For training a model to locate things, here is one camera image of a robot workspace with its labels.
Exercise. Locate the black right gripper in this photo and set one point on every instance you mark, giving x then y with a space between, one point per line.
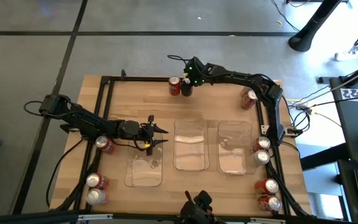
196 73

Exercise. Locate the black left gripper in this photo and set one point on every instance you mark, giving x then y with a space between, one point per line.
146 133

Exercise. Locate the orange Fanta soda can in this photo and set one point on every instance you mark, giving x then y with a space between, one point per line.
267 186
104 144
96 181
174 88

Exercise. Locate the clear plastic bin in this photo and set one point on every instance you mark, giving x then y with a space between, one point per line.
143 174
233 155
191 146

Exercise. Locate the silver and orange soda can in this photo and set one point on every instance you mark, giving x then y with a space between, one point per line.
95 197
261 157

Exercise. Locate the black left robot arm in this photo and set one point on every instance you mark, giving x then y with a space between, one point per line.
85 121

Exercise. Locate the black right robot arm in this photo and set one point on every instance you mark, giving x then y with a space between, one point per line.
275 102

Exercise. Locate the yellow floor scrap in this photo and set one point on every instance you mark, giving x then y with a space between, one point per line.
278 22

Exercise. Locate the white power adapter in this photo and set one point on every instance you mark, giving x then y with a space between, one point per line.
304 106

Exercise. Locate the black stand leg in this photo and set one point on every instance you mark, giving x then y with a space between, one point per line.
312 26

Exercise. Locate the black metal crossbar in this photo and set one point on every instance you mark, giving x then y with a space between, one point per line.
42 219

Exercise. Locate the black desk crossbar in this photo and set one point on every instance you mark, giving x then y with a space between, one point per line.
322 155

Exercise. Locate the person's foot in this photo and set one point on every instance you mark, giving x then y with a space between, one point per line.
346 56

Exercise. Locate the black desk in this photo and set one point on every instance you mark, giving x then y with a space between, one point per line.
353 124

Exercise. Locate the black metal table frame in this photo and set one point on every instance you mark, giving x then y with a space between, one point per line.
135 79

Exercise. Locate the black frame clamp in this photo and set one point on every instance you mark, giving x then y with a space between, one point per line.
123 74

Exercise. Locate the silver metal bracket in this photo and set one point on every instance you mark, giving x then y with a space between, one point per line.
264 129

